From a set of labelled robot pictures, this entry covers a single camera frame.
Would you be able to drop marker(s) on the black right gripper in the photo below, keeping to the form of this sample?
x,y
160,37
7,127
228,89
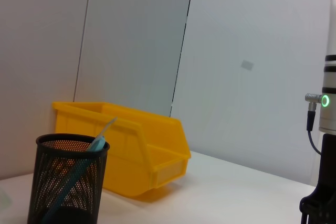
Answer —
x,y
325,182

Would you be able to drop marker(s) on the clear plastic ruler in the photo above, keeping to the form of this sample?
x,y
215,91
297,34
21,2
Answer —
x,y
107,127

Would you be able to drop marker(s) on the blue scissors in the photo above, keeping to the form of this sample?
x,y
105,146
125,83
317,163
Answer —
x,y
98,144

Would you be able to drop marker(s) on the black mesh pen holder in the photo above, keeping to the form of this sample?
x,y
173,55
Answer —
x,y
65,190

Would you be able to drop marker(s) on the yellow plastic bin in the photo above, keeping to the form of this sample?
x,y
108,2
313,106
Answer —
x,y
131,150

